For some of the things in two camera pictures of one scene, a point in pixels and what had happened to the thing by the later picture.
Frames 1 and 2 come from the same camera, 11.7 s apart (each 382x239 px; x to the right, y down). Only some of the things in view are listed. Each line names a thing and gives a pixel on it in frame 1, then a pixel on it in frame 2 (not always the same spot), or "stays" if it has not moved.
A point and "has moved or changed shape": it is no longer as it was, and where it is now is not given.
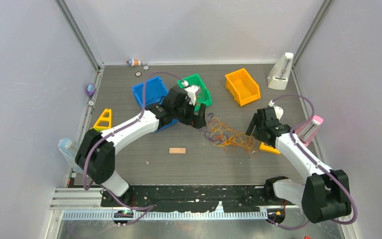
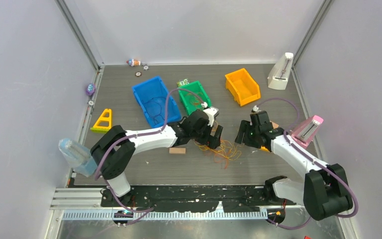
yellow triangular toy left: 104,122 stays
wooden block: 177,150 stays
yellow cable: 221,135 has moved or changed shape
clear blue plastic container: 68,146 stays
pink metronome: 306,132 stays
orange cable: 232,140 has moved or changed shape
